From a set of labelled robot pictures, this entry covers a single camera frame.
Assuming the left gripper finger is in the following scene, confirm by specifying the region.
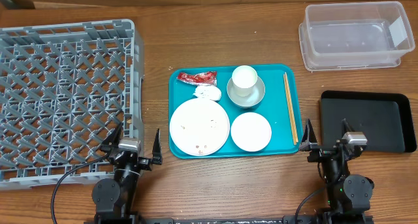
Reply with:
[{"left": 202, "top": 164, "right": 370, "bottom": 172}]
[
  {"left": 101, "top": 123, "right": 123, "bottom": 146},
  {"left": 152, "top": 129, "right": 163, "bottom": 165}
]

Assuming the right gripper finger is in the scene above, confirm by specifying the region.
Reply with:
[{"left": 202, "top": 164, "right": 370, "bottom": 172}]
[
  {"left": 342, "top": 118, "right": 354, "bottom": 139},
  {"left": 299, "top": 119, "right": 317, "bottom": 152}
]

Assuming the white cup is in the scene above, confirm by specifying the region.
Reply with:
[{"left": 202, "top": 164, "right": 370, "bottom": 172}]
[{"left": 231, "top": 65, "right": 258, "bottom": 97}]

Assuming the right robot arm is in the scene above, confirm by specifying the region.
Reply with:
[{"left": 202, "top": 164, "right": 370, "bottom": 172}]
[{"left": 294, "top": 120, "right": 374, "bottom": 223}]

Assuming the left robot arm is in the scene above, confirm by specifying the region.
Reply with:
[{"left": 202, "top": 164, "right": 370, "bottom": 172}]
[{"left": 91, "top": 124, "right": 163, "bottom": 223}]

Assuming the wooden chopstick left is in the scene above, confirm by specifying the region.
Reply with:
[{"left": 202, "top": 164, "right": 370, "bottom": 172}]
[{"left": 283, "top": 72, "right": 297, "bottom": 146}]

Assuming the wooden chopstick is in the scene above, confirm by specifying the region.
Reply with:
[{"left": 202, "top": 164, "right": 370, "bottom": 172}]
[
  {"left": 283, "top": 72, "right": 297, "bottom": 146},
  {"left": 284, "top": 71, "right": 299, "bottom": 144}
]

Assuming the black plastic tray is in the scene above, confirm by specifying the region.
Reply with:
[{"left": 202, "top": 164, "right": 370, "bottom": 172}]
[{"left": 320, "top": 90, "right": 417, "bottom": 153}]

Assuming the large white dirty plate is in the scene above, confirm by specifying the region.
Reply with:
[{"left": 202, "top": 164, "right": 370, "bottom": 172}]
[{"left": 169, "top": 98, "right": 230, "bottom": 157}]

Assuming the teal serving tray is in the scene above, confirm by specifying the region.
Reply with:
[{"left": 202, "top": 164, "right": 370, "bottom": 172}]
[{"left": 169, "top": 64, "right": 303, "bottom": 159}]

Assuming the wooden chopstick right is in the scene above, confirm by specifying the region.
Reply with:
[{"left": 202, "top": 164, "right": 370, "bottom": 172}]
[{"left": 284, "top": 71, "right": 299, "bottom": 144}]

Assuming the grey bowl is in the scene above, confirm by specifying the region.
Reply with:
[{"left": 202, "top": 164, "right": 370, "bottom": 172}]
[{"left": 227, "top": 77, "right": 265, "bottom": 108}]

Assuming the grey plastic dish rack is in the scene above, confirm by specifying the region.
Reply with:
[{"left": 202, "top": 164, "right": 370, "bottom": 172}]
[{"left": 1, "top": 19, "right": 144, "bottom": 191}]

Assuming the crumpled white tissue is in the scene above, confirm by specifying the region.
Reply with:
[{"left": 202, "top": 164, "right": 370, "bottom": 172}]
[{"left": 193, "top": 86, "right": 222, "bottom": 101}]

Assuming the red snack wrapper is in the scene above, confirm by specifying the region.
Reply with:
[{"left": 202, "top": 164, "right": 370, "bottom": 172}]
[{"left": 177, "top": 71, "right": 217, "bottom": 86}]

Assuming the clear plastic storage bin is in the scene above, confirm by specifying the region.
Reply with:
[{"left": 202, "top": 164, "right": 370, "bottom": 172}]
[{"left": 298, "top": 1, "right": 415, "bottom": 71}]

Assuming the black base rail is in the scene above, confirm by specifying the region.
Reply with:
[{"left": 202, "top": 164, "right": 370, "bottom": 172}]
[{"left": 84, "top": 216, "right": 375, "bottom": 224}]

